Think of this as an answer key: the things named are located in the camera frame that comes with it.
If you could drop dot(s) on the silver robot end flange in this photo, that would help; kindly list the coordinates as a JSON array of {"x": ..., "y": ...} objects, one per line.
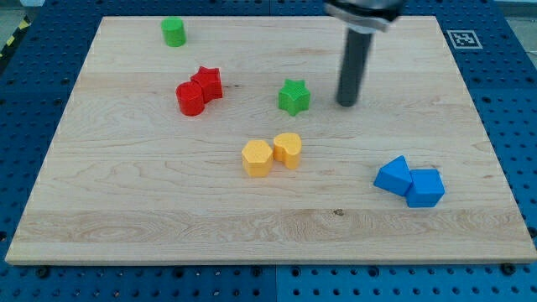
[{"x": 365, "y": 16}]

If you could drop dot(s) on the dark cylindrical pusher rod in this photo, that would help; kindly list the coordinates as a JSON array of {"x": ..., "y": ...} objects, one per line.
[{"x": 353, "y": 64}]

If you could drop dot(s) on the blue triangle block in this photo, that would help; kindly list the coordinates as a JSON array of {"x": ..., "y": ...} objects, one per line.
[{"x": 394, "y": 176}]

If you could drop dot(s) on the green star block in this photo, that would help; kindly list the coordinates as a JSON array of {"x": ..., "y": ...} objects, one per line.
[{"x": 294, "y": 97}]

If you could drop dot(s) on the white fiducial marker tag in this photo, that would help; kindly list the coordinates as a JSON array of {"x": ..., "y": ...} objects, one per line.
[{"x": 464, "y": 39}]

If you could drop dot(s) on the yellow heart block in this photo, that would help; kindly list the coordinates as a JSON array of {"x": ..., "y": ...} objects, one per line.
[{"x": 287, "y": 149}]

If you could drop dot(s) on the yellow hexagon block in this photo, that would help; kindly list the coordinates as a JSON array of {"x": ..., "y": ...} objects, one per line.
[{"x": 257, "y": 158}]

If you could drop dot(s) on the red star block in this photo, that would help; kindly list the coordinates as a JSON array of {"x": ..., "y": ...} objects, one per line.
[{"x": 209, "y": 79}]

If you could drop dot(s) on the blue cube block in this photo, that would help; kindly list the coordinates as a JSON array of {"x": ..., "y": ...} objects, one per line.
[{"x": 426, "y": 189}]

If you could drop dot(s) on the wooden board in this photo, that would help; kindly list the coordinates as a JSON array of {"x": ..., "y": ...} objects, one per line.
[{"x": 130, "y": 180}]

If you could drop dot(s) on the red cylinder block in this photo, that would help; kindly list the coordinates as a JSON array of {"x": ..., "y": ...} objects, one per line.
[{"x": 190, "y": 98}]

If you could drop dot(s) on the green cylinder block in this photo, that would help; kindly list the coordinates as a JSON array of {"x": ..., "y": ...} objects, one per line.
[{"x": 173, "y": 30}]

